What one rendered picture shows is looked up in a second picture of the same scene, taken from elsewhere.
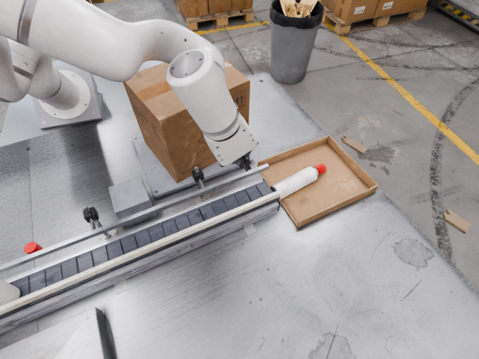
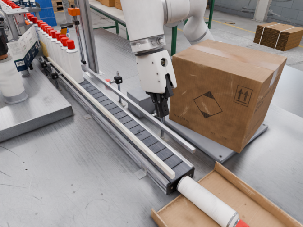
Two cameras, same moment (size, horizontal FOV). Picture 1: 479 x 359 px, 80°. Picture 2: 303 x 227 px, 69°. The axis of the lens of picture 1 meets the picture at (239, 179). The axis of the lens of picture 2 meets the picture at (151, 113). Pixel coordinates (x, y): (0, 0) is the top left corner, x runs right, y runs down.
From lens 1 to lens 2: 0.63 m
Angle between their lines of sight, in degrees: 56
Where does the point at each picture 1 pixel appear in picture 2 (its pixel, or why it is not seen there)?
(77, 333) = (57, 103)
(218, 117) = (128, 25)
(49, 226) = (123, 84)
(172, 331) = (57, 145)
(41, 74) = (192, 25)
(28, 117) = not seen: hidden behind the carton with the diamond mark
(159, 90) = (204, 50)
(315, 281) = not seen: outside the picture
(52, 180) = not seen: hidden behind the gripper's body
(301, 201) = (188, 216)
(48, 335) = (58, 96)
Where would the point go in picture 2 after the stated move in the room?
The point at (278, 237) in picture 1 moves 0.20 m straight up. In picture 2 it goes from (136, 198) to (132, 148)
